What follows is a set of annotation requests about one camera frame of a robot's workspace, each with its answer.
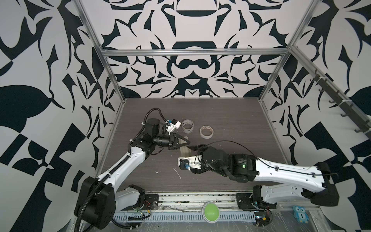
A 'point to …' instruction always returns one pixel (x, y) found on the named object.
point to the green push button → (210, 212)
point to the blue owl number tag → (300, 213)
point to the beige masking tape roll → (206, 132)
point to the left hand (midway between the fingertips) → (191, 142)
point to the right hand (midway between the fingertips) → (189, 150)
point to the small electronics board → (262, 218)
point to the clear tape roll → (187, 125)
